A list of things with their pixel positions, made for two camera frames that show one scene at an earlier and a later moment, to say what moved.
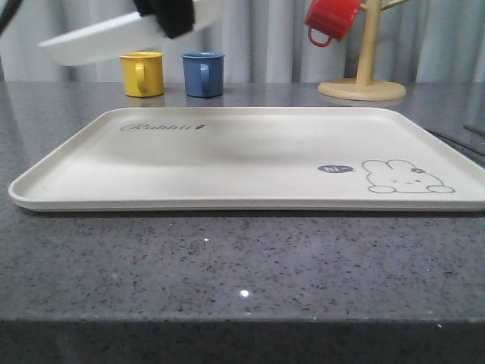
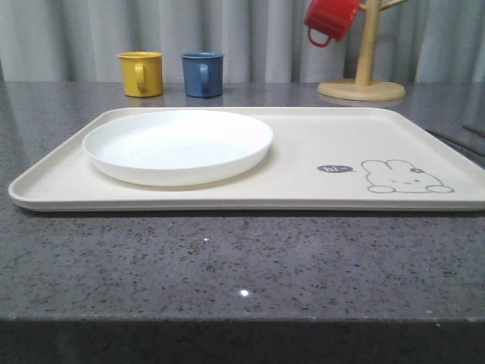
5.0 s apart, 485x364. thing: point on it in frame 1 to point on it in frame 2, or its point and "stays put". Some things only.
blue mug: [204, 72] stays put
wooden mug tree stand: [364, 88] stays put
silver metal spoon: [475, 130] stays put
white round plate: [123, 37] to [177, 148]
